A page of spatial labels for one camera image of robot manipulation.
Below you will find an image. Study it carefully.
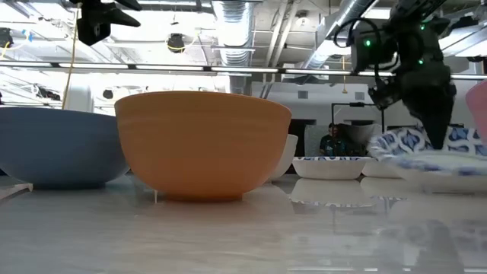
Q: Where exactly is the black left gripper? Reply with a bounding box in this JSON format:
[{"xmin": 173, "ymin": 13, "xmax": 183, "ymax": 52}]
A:
[{"xmin": 77, "ymin": 0, "xmax": 144, "ymax": 46}]

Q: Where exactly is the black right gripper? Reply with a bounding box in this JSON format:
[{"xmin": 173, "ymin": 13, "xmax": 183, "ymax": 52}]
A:
[{"xmin": 368, "ymin": 17, "xmax": 457, "ymax": 150}]

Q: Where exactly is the blue patterned paper bowl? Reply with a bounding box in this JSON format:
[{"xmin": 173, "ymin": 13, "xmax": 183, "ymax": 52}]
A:
[
  {"xmin": 291, "ymin": 155, "xmax": 372, "ymax": 180},
  {"xmin": 367, "ymin": 124, "xmax": 487, "ymax": 194}
]

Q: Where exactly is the orange bowl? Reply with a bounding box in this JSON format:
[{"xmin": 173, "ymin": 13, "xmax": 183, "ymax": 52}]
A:
[{"xmin": 114, "ymin": 90, "xmax": 293, "ymax": 202}]

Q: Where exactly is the cream bowl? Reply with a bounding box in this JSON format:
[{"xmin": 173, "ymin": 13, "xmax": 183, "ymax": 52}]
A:
[{"xmin": 266, "ymin": 133, "xmax": 299, "ymax": 182}]

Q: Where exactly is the pink bowl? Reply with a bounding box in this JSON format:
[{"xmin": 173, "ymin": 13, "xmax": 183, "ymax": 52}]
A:
[{"xmin": 464, "ymin": 79, "xmax": 487, "ymax": 145}]

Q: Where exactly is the black round hanging fixture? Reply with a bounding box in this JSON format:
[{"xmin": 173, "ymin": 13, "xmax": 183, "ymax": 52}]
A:
[{"xmin": 166, "ymin": 33, "xmax": 186, "ymax": 53}]

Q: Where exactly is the long ceiling light bar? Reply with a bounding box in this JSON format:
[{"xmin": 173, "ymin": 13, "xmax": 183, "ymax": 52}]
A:
[{"xmin": 0, "ymin": 60, "xmax": 487, "ymax": 80}]

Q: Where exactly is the person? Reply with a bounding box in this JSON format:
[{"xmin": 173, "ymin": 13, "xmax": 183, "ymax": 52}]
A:
[{"xmin": 319, "ymin": 123, "xmax": 348, "ymax": 158}]

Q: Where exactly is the yellow cable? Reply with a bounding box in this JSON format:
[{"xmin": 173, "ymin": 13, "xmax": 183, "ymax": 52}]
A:
[{"xmin": 62, "ymin": 3, "xmax": 81, "ymax": 110}]

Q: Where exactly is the thin black stand frame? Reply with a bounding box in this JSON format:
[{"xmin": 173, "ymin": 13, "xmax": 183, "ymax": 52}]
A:
[{"xmin": 330, "ymin": 101, "xmax": 386, "ymax": 132}]

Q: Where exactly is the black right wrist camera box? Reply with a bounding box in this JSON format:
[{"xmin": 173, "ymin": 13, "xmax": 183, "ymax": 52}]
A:
[{"xmin": 352, "ymin": 28, "xmax": 399, "ymax": 73}]

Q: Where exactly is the silver ventilation duct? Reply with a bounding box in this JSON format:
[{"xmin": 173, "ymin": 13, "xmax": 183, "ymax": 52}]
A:
[
  {"xmin": 302, "ymin": 0, "xmax": 393, "ymax": 73},
  {"xmin": 211, "ymin": 0, "xmax": 256, "ymax": 96}
]

